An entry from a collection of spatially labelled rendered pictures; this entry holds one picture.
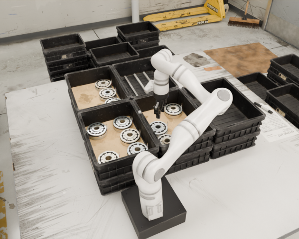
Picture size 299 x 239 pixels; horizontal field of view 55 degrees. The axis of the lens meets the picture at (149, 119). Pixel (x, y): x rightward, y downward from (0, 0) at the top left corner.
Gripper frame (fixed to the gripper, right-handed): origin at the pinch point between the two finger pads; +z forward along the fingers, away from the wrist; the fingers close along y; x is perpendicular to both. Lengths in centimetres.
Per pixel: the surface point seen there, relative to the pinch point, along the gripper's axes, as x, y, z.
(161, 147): -8.8, -22.0, 1.0
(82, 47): 120, 107, 37
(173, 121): -5.1, 7.5, 10.6
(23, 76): 214, 108, 94
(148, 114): 9.9, 7.5, 10.5
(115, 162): 6.5, -37.8, 0.8
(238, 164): -44.0, 2.2, 23.6
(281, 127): -64, 41, 24
